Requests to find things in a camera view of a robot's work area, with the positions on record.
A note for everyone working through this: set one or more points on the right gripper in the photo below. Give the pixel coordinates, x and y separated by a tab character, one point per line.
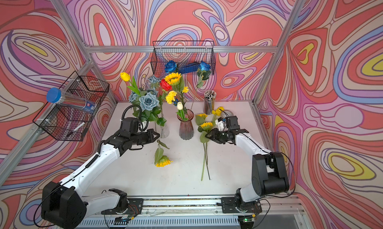
213	137

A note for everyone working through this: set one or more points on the blue capped pencil tube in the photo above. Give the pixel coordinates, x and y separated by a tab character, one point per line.
56	96

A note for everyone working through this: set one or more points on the black wire basket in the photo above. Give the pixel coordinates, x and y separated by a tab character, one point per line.
57	121
182	52

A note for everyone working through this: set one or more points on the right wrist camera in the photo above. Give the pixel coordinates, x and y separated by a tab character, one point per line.
221	124

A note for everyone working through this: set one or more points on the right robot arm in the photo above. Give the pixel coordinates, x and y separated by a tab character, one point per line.
268	173

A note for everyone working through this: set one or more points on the back black wire basket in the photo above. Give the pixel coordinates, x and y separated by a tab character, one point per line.
182	52

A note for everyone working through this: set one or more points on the left black wire basket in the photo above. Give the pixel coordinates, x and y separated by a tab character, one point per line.
57	121

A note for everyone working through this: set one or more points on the yellow rose spray stem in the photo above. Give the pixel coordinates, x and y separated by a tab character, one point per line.
201	118

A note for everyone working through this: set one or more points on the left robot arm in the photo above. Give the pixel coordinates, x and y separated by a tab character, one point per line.
65	205

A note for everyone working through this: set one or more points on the blue object in basket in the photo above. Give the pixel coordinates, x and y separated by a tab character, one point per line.
189	68

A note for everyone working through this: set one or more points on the clear textured glass vase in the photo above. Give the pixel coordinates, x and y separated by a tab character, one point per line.
164	131

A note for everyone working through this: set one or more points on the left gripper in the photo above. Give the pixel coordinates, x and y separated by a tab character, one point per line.
151	139

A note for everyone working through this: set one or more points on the red rose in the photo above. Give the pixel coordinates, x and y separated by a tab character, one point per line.
165	85

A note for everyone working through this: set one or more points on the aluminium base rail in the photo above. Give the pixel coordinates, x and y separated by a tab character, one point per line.
204	212

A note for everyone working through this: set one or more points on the white marker pen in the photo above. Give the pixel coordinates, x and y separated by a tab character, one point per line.
75	130

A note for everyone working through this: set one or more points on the grey tape roll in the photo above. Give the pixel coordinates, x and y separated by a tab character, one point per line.
227	113

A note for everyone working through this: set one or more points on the grey blue rose bunch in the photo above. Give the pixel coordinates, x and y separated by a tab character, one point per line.
148	99

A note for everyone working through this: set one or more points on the white tulip bud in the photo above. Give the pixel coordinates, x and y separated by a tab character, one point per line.
180	109

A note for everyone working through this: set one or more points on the ribbed pink grey vase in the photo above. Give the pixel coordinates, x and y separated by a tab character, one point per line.
186	130

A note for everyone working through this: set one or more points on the yellow sunflower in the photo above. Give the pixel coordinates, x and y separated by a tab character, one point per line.
160	159

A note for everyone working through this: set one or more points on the left blue rose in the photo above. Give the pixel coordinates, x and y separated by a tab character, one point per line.
171	67

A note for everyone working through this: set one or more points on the yellow tulip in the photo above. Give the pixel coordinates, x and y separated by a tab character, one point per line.
130	83

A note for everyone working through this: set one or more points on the right blue rose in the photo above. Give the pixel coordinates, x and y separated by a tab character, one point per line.
203	73

